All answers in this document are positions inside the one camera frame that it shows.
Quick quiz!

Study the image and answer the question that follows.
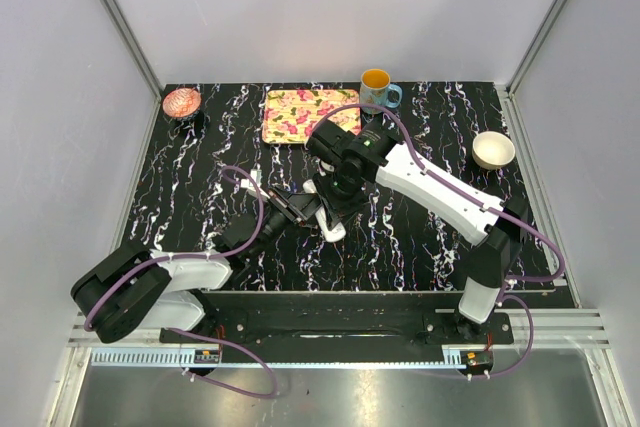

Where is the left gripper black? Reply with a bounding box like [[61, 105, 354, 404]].
[[249, 186, 323, 260]]

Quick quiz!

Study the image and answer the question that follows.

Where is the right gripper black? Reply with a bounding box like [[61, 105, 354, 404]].
[[312, 165, 369, 229]]

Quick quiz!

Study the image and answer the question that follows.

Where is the white remote control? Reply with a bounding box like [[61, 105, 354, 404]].
[[303, 180, 346, 243]]

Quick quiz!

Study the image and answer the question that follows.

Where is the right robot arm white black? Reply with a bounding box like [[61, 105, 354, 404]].
[[303, 120, 529, 343]]

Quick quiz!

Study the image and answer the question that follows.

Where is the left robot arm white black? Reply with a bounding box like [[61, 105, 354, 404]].
[[70, 187, 323, 344]]

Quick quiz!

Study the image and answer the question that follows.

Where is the floral yellow tray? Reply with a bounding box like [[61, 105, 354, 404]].
[[262, 89, 359, 144]]

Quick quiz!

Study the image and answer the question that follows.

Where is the blue mug yellow inside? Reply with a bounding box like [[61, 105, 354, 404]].
[[359, 68, 403, 115]]

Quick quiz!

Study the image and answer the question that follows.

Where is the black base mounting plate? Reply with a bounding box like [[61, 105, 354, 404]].
[[159, 310, 515, 348]]

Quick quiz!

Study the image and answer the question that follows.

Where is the cream white bowl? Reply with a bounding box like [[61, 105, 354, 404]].
[[472, 131, 516, 170]]

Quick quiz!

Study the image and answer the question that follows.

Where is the red patterned bowl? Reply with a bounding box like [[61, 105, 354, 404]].
[[162, 87, 202, 120]]

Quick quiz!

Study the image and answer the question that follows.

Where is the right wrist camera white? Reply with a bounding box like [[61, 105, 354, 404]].
[[320, 161, 334, 172]]

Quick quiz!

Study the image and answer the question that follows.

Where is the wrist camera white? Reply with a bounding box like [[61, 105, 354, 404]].
[[320, 161, 334, 172], [240, 169, 264, 198]]

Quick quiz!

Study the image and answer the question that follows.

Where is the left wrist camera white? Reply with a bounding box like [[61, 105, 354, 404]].
[[240, 169, 264, 198]]

